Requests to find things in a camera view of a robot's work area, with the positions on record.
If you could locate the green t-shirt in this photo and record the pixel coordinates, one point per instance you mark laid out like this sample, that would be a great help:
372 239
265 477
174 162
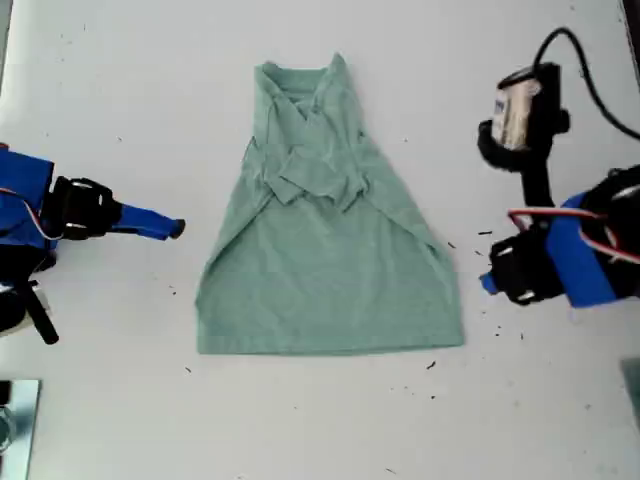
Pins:
325 275

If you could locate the camera black stalk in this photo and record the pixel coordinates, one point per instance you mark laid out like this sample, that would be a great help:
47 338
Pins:
537 175
42 320

